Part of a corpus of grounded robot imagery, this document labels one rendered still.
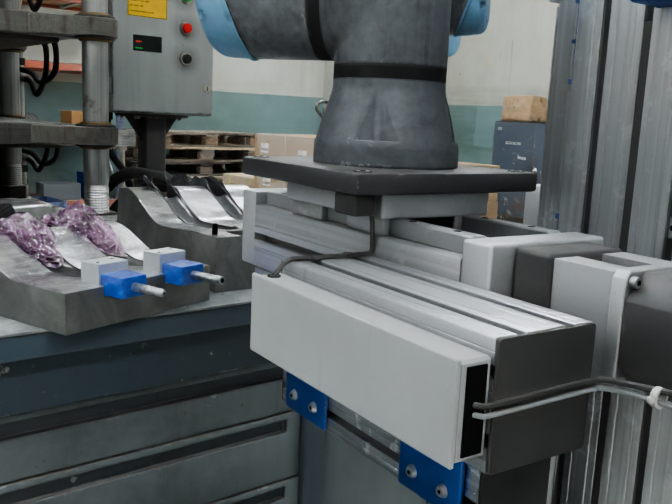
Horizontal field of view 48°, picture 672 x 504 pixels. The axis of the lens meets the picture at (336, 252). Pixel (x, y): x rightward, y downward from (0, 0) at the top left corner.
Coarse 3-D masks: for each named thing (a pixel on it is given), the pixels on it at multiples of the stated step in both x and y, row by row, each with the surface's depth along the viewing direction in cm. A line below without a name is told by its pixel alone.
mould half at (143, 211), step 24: (120, 192) 146; (144, 192) 143; (192, 192) 149; (240, 192) 155; (120, 216) 147; (144, 216) 139; (168, 216) 139; (216, 216) 144; (144, 240) 140; (168, 240) 132; (192, 240) 125; (216, 240) 120; (240, 240) 122; (216, 264) 120; (240, 264) 123; (216, 288) 121; (240, 288) 124
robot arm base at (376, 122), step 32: (352, 64) 74; (384, 64) 72; (352, 96) 74; (384, 96) 73; (416, 96) 73; (320, 128) 77; (352, 128) 73; (384, 128) 73; (416, 128) 73; (448, 128) 76; (320, 160) 76; (352, 160) 73; (384, 160) 72; (416, 160) 73; (448, 160) 75
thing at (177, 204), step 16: (144, 176) 147; (176, 176) 153; (208, 176) 158; (160, 192) 144; (176, 192) 147; (224, 192) 154; (176, 208) 143; (224, 208) 148; (240, 208) 150; (192, 224) 135; (208, 224) 138
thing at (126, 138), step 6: (120, 132) 481; (126, 132) 484; (132, 132) 487; (120, 138) 482; (126, 138) 485; (132, 138) 487; (120, 144) 483; (126, 144) 485; (132, 144) 488; (120, 150) 489; (120, 156) 490; (84, 186) 538; (120, 186) 494; (84, 192) 538
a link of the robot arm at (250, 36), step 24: (216, 0) 77; (240, 0) 76; (264, 0) 75; (288, 0) 74; (216, 24) 78; (240, 24) 77; (264, 24) 76; (288, 24) 75; (216, 48) 81; (240, 48) 80; (264, 48) 79; (288, 48) 78; (312, 48) 77
